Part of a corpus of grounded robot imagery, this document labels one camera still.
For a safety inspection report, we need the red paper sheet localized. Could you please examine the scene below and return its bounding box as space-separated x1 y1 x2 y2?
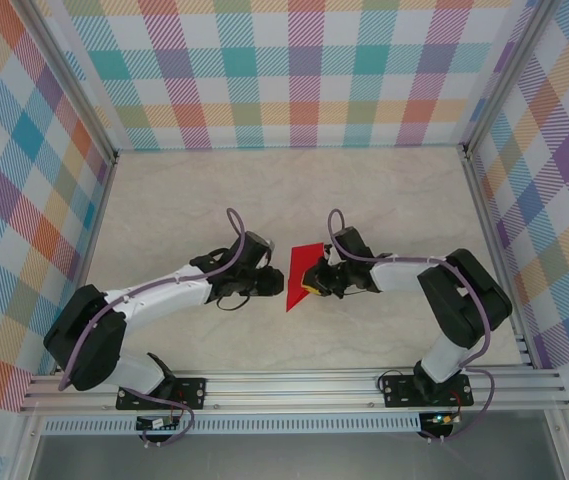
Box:
284 242 326 314

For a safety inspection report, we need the grey metal panel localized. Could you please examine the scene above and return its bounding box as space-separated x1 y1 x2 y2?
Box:
28 432 565 480

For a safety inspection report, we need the thin black left gripper cable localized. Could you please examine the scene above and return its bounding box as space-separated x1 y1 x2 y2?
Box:
215 293 251 312

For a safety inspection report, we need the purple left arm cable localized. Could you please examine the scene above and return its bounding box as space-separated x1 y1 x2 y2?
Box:
57 207 250 448

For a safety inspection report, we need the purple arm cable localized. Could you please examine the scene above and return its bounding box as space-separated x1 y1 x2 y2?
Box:
327 208 496 444
57 207 250 448

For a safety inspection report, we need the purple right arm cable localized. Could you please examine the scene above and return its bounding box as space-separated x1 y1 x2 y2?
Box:
327 208 496 444

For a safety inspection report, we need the aluminium mounting rail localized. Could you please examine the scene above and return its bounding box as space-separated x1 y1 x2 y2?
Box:
18 369 569 416

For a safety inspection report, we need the thin black base wire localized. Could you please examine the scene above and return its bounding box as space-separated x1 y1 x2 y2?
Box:
377 366 418 394

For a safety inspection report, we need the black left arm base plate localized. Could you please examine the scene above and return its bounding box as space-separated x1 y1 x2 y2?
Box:
116 377 207 411

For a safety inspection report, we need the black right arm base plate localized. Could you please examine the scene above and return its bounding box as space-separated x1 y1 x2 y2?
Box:
382 374 475 409

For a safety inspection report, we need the slotted grey cable duct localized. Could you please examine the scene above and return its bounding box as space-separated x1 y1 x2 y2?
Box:
41 412 425 436

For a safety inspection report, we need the aluminium table side rail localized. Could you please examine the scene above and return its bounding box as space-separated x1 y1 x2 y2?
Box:
71 154 120 296
461 149 538 371

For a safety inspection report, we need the aluminium frame post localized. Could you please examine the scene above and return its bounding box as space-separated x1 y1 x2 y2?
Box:
458 0 558 159
16 0 120 166

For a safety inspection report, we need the aluminium frame leg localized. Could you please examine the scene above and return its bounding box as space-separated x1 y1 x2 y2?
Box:
9 415 41 480
545 410 569 480

